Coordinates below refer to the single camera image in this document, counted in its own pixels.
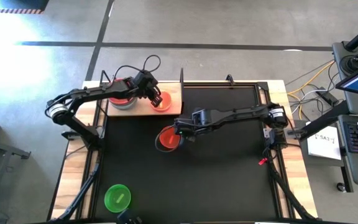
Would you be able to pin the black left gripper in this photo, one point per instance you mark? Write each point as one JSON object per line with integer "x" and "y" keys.
{"x": 145, "y": 82}

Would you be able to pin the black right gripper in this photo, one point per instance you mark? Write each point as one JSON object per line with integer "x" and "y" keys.
{"x": 197, "y": 123}

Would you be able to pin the small yellow plastic bowl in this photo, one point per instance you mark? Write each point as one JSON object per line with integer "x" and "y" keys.
{"x": 166, "y": 104}

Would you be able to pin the small orange plastic bowl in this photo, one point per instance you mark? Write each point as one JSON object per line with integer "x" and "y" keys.
{"x": 168, "y": 140}

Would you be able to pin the large pale blue bowl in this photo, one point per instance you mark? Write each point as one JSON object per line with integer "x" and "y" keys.
{"x": 126, "y": 107}

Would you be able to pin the large red bowl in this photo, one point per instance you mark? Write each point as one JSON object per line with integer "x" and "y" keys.
{"x": 120, "y": 100}

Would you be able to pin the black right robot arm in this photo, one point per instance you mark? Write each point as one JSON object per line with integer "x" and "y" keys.
{"x": 238, "y": 113}

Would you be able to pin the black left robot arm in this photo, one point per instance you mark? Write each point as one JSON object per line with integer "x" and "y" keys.
{"x": 98, "y": 91}

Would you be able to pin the wooden shelf board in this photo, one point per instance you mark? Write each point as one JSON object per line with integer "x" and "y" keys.
{"x": 141, "y": 109}

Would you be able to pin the black clamp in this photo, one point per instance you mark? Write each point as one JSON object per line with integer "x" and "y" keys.
{"x": 230, "y": 79}

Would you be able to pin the red clip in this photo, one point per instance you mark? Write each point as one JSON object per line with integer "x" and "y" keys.
{"x": 263, "y": 161}

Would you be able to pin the small green plastic bowl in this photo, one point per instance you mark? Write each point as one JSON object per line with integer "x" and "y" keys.
{"x": 113, "y": 202}

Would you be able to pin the white paper sheet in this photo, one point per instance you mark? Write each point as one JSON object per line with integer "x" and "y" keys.
{"x": 323, "y": 143}

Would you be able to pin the black power strip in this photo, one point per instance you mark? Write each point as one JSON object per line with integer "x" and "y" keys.
{"x": 326, "y": 96}

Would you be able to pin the black floor mat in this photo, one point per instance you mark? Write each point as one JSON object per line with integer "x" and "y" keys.
{"x": 23, "y": 3}

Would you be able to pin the black caster wheel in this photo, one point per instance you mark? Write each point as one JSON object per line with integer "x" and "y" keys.
{"x": 341, "y": 187}

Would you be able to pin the striped hazard tape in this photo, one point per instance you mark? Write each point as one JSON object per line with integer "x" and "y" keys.
{"x": 11, "y": 11}

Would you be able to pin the black shelf upright post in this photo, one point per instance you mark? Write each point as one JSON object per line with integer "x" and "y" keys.
{"x": 182, "y": 81}

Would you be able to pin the black aluminium table frame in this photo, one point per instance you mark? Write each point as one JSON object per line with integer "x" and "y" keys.
{"x": 222, "y": 84}

